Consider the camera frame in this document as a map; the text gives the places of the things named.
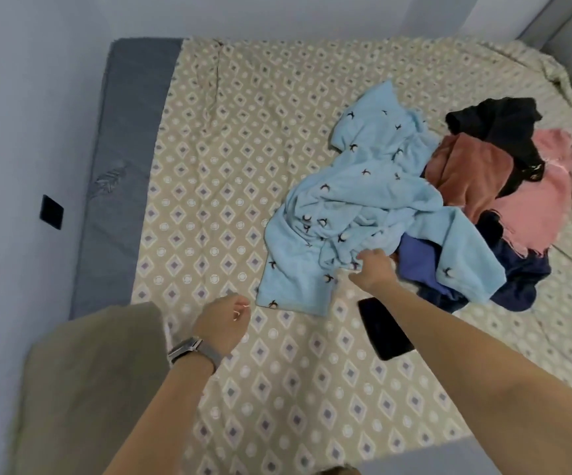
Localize rust brown garment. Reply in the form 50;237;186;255
422;133;517;226

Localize person's left hand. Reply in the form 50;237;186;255
190;294;254;359

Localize purple-blue garment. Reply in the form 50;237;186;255
395;232;470;315

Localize pink shirt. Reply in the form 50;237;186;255
492;128;572;258

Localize person's left forearm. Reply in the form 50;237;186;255
103;356;216;475

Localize black wall socket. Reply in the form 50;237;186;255
39;193;66;230

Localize black garment yellow print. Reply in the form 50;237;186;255
445;96;547;184

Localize bed with patterned beige sheet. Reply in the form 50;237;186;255
68;36;572;475

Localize grey band wristwatch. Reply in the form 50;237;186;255
166;335;225;374

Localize light blue fleece pajama pants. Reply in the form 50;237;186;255
255;80;445;317

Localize olive green trousers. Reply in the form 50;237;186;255
9;301;173;475

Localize person's right forearm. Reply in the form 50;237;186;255
375;276;572;475

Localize navy velvet garment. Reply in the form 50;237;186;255
357;210;554;362

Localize person's right hand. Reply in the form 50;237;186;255
348;248;402;299

